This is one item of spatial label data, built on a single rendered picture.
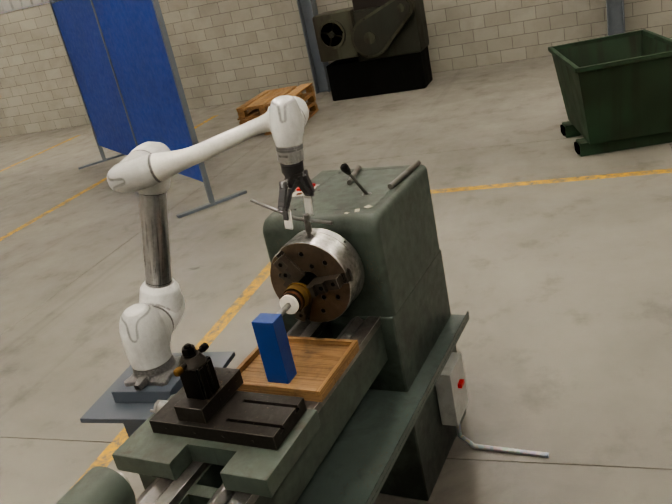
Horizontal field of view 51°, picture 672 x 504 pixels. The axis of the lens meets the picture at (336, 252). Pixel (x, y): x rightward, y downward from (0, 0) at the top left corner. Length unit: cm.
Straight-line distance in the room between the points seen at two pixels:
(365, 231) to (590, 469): 140
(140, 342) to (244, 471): 88
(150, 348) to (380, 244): 91
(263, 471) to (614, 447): 179
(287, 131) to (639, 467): 195
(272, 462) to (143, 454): 41
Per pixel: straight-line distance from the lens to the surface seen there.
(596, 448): 328
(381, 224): 248
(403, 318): 268
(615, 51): 783
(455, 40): 1231
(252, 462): 196
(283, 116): 227
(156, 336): 266
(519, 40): 1220
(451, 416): 311
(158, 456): 211
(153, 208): 266
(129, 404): 277
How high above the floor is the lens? 209
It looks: 22 degrees down
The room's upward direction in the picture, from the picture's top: 12 degrees counter-clockwise
